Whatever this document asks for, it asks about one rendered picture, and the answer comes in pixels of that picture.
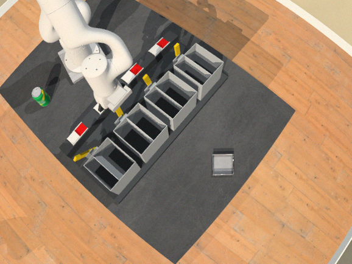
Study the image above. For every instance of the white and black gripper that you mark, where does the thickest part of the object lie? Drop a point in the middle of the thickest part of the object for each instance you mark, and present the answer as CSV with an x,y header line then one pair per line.
x,y
102,101

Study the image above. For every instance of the green drink can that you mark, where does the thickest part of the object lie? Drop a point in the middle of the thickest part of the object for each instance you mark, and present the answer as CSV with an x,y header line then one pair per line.
x,y
41,96

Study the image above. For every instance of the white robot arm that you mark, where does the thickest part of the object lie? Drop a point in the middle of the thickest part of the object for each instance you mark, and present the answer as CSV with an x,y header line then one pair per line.
x,y
67,21

